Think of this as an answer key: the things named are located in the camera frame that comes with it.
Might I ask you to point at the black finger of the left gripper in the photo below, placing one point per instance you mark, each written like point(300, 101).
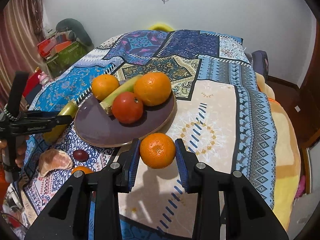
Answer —
point(37, 124)

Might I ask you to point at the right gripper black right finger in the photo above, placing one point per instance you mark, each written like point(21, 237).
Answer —
point(247, 214)

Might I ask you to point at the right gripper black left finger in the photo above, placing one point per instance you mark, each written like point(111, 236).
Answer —
point(67, 214)

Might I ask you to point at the peeled pomelo segment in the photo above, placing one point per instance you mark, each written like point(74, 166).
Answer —
point(54, 159)

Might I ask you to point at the long yellow-green banana piece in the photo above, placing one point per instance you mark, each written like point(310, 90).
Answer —
point(70, 110)

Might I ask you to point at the medium orange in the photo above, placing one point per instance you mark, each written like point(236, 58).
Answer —
point(104, 85)

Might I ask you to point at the small mandarin orange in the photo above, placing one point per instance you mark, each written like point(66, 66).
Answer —
point(157, 150)

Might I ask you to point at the red tomato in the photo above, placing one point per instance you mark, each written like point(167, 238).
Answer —
point(127, 108)

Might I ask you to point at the short banana piece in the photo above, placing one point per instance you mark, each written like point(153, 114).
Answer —
point(126, 86)

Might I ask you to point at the large orange with Dole sticker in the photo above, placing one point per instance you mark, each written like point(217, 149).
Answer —
point(153, 88)

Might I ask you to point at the person's left hand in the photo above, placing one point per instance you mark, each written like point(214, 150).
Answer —
point(21, 152)

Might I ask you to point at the yellow fleece blanket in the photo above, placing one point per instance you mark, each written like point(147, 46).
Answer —
point(288, 161)

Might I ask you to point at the purple ceramic plate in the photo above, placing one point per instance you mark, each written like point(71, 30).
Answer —
point(97, 128)

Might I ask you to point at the green storage box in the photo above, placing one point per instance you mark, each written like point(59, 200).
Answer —
point(64, 59)

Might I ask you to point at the striped pink curtain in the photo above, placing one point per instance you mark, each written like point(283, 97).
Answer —
point(21, 32)

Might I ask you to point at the grey-green stuffed cushion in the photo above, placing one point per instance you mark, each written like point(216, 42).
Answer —
point(70, 24)

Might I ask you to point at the wooden door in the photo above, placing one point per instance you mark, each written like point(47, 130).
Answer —
point(309, 94)

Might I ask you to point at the dark blue pillow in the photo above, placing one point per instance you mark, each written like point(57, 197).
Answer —
point(260, 63)

